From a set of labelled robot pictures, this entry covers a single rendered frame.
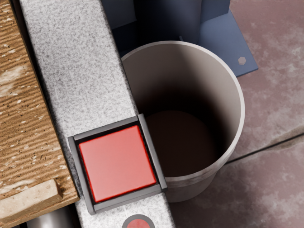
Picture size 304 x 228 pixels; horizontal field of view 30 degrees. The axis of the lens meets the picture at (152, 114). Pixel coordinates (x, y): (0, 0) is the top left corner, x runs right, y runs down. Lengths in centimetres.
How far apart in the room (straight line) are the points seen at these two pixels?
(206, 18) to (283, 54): 24
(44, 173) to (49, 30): 16
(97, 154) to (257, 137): 102
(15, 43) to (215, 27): 108
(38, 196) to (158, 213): 11
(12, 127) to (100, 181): 10
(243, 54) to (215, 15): 14
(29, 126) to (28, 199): 8
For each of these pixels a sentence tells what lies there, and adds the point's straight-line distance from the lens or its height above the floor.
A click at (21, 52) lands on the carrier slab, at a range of 58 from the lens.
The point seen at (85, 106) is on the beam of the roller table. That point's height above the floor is 92.
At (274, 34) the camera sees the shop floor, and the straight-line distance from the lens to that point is 164.
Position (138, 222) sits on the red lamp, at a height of 92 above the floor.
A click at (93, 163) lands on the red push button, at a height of 93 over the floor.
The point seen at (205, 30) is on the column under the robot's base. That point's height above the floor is 1.
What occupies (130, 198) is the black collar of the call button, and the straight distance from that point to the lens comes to 52.
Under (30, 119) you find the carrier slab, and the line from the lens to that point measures 55.
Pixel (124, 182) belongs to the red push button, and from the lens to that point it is 53.
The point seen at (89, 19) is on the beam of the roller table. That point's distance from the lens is 61.
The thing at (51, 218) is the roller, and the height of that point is 92.
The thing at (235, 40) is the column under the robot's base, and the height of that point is 1.
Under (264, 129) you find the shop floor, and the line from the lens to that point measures 153.
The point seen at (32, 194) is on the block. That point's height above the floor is 96.
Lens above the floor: 144
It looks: 71 degrees down
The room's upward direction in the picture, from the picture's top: 7 degrees counter-clockwise
